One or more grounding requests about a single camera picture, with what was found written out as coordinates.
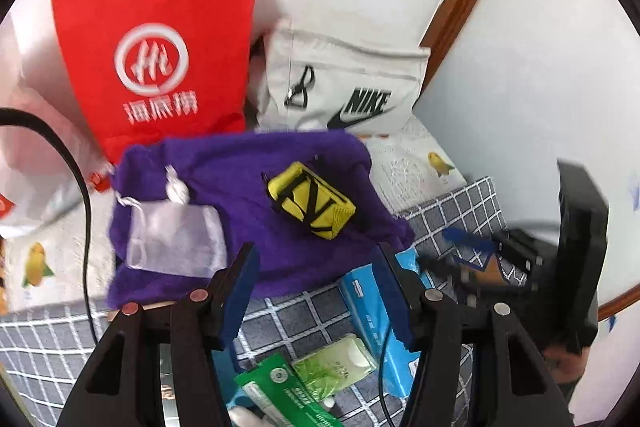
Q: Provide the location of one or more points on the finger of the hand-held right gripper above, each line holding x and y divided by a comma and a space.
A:
450, 267
470, 239

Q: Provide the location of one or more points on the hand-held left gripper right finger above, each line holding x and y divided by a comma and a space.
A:
395, 302

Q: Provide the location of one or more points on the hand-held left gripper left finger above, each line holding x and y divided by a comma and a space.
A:
242, 292

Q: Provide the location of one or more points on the light green tissue packet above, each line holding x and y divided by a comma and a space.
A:
330, 364

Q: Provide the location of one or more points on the green sachet packet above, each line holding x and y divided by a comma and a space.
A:
280, 387

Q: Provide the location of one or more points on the blue tissue pack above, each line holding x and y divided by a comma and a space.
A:
365, 302

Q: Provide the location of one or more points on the newspaper print sheet yellow birds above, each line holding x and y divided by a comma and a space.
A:
415, 177

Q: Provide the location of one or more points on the purple towel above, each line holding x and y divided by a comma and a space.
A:
250, 207

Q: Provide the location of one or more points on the grey checked cloth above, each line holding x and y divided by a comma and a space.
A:
50, 357

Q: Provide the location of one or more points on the beige fabric pouch black logo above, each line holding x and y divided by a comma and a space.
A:
350, 67

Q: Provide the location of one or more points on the white plastic shopping bag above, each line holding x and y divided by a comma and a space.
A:
30, 157

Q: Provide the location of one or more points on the red paper bag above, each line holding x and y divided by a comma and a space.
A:
150, 7

